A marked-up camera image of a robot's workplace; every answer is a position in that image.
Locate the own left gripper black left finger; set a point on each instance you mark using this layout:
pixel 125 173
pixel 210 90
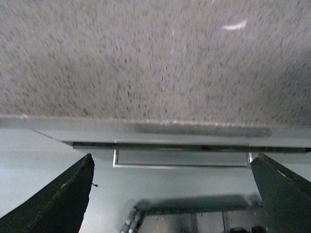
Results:
pixel 59 207

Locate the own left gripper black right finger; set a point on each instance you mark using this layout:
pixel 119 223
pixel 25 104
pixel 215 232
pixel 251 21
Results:
pixel 285 194

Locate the metal drawer handle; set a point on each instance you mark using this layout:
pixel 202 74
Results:
pixel 174 159

